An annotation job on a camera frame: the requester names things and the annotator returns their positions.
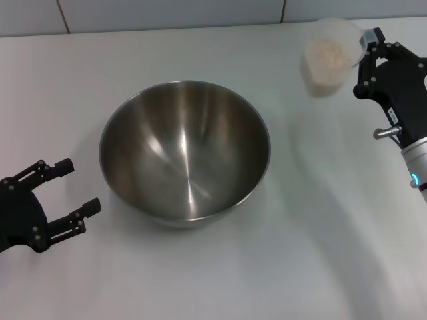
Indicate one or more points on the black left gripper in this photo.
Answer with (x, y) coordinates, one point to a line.
(20, 216)

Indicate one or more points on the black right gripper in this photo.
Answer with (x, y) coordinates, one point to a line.
(403, 96)

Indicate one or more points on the clear plastic measuring cup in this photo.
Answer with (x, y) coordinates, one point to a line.
(340, 28)

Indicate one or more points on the white rice grains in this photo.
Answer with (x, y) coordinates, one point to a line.
(328, 53)

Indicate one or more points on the stainless steel mixing bowl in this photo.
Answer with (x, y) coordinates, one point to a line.
(187, 150)

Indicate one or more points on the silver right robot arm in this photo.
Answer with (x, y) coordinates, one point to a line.
(417, 160)

